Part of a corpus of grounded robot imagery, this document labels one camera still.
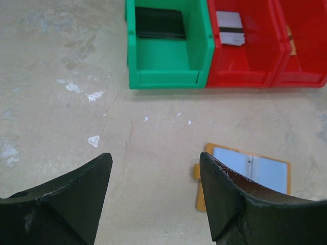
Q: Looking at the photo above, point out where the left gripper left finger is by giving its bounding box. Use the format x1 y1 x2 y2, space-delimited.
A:
1 153 112 244

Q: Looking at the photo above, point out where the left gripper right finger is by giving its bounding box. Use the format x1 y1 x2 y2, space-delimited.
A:
199 152 326 244

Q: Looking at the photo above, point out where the red bin with silver card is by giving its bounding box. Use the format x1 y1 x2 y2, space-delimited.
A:
206 1 286 88

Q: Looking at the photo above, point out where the gold card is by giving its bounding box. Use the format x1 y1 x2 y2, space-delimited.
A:
287 25 297 56

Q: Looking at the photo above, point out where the green plastic bin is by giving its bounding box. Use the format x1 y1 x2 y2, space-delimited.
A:
125 1 215 89

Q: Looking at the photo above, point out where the silver card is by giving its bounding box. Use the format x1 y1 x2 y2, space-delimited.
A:
216 11 245 46

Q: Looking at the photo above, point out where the red bin with gold card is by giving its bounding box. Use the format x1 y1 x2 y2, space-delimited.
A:
272 1 326 88

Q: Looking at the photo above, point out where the black card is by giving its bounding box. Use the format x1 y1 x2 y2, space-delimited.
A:
135 7 186 40

